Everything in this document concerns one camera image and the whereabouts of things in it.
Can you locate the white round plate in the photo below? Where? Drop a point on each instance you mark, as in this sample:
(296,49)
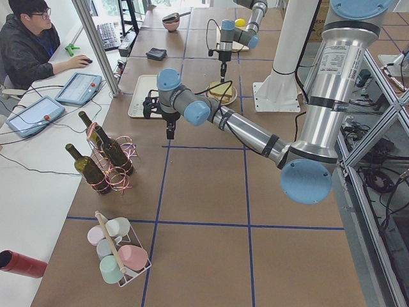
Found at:
(225,93)

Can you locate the white bear tray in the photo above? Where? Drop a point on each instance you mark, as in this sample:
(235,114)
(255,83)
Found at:
(144,84)

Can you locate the pink bowl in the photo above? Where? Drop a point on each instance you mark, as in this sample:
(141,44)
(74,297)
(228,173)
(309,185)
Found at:
(171,26)

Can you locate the blue teach pendant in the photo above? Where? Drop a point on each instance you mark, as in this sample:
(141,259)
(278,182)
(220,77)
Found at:
(79,89)
(36,117)

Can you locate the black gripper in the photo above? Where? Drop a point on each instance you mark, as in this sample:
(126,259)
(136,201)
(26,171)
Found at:
(168,118)
(224,55)

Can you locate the copper wire bottle rack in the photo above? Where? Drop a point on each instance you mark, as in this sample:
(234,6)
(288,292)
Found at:
(116,177)

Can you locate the bread slice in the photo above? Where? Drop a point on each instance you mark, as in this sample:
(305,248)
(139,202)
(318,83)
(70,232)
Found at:
(225,100)
(217,89)

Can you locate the white wire cup rack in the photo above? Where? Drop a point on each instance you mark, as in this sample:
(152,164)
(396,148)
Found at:
(121,255)

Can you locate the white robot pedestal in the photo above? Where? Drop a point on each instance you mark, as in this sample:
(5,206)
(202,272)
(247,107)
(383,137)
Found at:
(278,92)

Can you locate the grey folded cloth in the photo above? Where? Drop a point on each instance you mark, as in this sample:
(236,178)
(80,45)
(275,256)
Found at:
(156,54)

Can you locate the black keyboard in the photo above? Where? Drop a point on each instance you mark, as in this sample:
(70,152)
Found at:
(108,36)

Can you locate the dark wine bottle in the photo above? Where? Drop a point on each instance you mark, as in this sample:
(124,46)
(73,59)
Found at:
(84,117)
(92,174)
(113,150)

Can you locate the metal scoop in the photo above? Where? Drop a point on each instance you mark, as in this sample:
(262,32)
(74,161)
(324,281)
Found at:
(174,17)

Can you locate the yellow lemon half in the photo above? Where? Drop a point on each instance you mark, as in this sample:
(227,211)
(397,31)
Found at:
(240,23)

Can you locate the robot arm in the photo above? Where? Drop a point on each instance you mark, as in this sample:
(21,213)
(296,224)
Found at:
(230,33)
(306,164)

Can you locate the red cylinder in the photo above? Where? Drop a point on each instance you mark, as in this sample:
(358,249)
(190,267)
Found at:
(17,263)

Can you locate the seated person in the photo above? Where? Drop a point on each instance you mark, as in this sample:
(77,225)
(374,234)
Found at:
(28,41)

